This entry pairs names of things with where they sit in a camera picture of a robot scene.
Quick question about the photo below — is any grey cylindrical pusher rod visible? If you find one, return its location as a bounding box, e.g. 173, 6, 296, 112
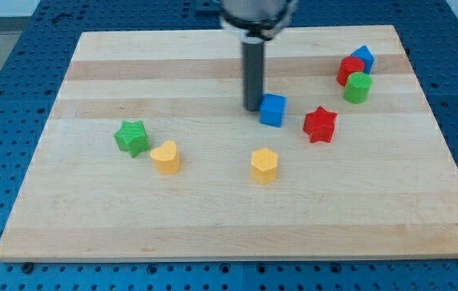
242, 40, 265, 112

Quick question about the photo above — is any blue cube block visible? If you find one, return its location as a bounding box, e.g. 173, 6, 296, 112
259, 94, 286, 128

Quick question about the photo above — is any red cylinder block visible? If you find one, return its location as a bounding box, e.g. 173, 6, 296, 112
336, 56, 365, 86

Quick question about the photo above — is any red star block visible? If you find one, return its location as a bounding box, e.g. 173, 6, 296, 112
303, 106, 338, 143

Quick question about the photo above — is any blue pentagon block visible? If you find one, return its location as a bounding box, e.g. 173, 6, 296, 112
351, 45, 375, 74

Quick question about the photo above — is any green cylinder block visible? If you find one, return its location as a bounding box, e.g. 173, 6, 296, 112
343, 72, 372, 104

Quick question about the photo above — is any yellow hexagon block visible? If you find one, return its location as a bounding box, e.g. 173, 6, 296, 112
250, 148, 279, 184

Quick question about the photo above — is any yellow heart block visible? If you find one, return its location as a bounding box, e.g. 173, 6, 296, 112
150, 141, 180, 175

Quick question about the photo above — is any green star block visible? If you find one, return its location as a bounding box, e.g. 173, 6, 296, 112
113, 120, 150, 158

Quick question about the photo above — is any light wooden board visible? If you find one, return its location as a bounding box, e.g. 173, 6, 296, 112
0, 25, 458, 263

